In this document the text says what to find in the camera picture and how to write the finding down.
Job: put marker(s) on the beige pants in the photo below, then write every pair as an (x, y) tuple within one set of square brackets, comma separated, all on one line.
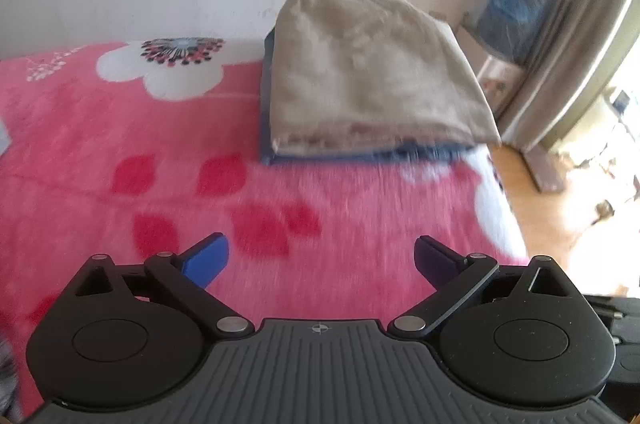
[(370, 69)]

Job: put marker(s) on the brown doormat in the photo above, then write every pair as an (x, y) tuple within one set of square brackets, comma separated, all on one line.
[(547, 171)]

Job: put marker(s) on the blue water bottle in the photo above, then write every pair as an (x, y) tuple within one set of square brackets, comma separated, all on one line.
[(520, 14)]

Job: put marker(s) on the light grey cloth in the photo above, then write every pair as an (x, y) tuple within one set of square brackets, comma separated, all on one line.
[(4, 136)]

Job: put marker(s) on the pink floral blanket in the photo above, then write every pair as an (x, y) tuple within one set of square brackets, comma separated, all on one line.
[(150, 184)]

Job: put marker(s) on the folded blue jeans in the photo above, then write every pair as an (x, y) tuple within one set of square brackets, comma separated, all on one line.
[(280, 154)]

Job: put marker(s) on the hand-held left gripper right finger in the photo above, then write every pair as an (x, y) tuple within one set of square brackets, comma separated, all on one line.
[(434, 261)]

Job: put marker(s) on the white water dispenser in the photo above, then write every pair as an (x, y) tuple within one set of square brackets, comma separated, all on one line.
[(492, 74)]

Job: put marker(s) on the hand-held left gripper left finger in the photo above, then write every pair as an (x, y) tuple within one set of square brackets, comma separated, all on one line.
[(207, 261)]

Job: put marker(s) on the beige curtain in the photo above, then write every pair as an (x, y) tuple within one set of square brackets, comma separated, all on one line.
[(570, 29)]

